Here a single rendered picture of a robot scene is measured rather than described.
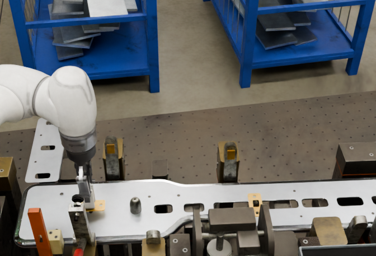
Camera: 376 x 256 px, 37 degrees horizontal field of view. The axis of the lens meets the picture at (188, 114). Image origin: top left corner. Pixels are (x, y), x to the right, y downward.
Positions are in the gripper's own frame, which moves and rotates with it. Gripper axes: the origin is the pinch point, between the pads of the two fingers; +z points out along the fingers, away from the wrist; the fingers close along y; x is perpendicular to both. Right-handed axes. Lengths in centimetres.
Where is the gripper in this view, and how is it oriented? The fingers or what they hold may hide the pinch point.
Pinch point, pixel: (88, 196)
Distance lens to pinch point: 157.1
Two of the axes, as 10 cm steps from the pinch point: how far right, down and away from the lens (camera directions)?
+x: 10.0, -0.3, 0.5
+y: 0.6, 6.5, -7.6
